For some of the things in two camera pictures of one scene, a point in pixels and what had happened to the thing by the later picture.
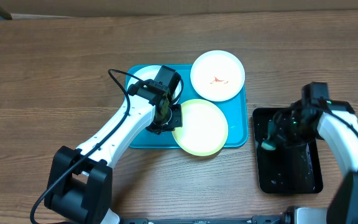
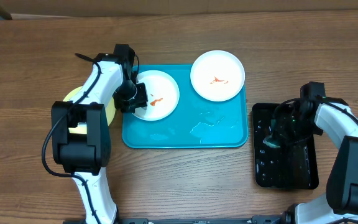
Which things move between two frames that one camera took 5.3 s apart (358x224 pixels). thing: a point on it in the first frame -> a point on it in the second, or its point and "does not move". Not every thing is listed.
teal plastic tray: x=235 y=109 does not move
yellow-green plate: x=204 y=130 -> x=81 y=127
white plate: x=217 y=75 does not move
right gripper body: x=293 y=133 does not move
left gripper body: x=172 y=118 -> x=130 y=96
